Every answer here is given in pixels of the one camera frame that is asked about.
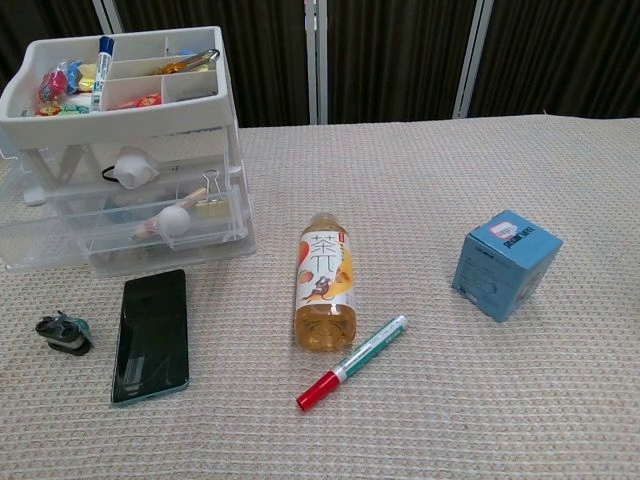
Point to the small green black gadget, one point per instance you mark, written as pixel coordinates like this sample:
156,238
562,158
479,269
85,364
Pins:
65,335

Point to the clear plastic drawer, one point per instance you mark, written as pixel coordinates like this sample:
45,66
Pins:
200,258
40,240

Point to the white plastic drawer organizer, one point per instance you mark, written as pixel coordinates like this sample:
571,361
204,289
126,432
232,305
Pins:
125,120

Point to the amber tea bottle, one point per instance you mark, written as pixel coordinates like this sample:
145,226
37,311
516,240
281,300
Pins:
325,280

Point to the gold binder clip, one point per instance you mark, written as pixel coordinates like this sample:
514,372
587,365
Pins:
212,202

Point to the red capped marker pen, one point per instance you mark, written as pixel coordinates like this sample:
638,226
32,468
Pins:
360,357

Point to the white ping pong ball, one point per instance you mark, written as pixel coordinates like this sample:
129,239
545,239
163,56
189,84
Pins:
175,221

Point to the blue cardboard box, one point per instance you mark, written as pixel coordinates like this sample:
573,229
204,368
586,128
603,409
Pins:
500,270

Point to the black folding screen panel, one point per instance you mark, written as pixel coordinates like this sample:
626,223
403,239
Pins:
40,17
565,55
260,60
395,60

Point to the black smartphone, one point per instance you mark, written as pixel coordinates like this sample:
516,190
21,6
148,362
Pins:
152,335

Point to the beige woven tablecloth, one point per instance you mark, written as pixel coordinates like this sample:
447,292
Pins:
450,400

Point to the small light blue item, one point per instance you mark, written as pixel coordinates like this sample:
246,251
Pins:
186,50

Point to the blue capped whiteboard marker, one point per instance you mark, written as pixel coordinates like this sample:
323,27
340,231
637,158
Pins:
102,70

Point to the yellow candy wrapper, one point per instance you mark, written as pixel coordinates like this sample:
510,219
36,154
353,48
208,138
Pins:
86,77

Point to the green red candy packet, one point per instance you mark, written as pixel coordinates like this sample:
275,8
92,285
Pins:
57,109

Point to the blue candy wrapper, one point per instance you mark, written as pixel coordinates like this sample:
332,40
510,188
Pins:
74,70

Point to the pink red candy wrapper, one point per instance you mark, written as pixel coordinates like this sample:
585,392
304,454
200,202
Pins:
56,82

